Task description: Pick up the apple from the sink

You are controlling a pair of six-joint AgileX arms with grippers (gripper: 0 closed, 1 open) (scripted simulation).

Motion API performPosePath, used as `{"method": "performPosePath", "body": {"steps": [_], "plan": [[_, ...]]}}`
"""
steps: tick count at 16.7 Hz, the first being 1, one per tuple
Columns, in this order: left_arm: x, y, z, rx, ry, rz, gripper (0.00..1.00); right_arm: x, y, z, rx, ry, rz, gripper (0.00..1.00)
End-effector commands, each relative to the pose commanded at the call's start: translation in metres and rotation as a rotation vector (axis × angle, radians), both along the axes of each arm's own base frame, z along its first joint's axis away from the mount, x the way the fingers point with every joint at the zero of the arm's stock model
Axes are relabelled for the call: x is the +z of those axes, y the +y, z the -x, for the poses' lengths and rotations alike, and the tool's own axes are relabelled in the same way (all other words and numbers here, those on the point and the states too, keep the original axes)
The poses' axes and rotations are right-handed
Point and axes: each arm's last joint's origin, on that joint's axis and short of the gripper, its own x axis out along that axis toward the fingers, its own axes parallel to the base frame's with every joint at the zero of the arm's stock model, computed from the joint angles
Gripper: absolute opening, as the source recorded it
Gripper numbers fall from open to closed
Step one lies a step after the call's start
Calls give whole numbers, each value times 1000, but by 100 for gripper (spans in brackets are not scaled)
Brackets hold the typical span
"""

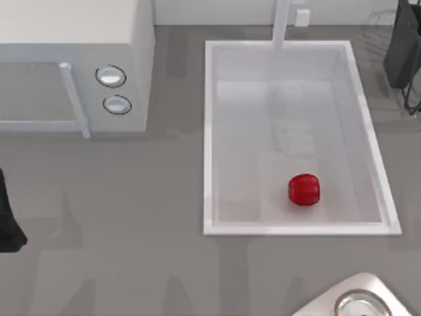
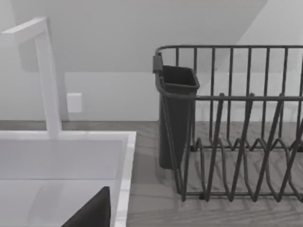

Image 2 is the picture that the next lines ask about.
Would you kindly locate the white wall socket plate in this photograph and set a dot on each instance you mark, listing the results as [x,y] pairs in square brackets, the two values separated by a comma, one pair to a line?
[74,102]

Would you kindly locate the dark grey cutlery holder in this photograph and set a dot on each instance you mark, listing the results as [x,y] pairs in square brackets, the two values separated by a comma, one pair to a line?
[176,113]

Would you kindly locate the white sink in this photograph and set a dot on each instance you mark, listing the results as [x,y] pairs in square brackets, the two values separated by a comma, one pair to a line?
[61,156]

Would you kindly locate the tall white tap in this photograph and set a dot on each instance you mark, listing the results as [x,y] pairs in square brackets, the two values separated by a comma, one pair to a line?
[48,78]

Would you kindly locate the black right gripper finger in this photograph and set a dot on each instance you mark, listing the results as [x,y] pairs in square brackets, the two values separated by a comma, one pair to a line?
[95,210]

